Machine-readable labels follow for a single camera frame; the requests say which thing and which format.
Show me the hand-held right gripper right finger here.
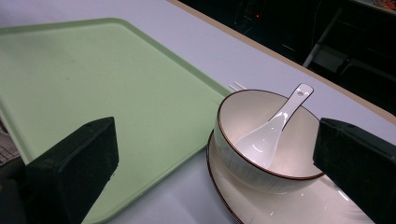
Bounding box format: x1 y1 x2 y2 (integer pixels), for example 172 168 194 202
313 117 396 224

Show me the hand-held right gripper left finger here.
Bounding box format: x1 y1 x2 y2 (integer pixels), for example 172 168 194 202
23 117 120 224

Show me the white ceramic soup spoon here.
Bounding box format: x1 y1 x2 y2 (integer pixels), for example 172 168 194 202
233 83 315 170

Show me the white ceramic bowl brown rim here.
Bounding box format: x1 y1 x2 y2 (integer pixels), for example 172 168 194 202
213 89 325 195

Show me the white ceramic plate brown rim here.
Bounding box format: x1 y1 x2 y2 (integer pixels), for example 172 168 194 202
205 130 375 224

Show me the light green plastic tray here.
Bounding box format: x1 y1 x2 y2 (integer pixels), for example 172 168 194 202
0 17 232 224

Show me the metal stand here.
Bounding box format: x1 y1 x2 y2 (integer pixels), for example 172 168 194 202
302 7 396 82

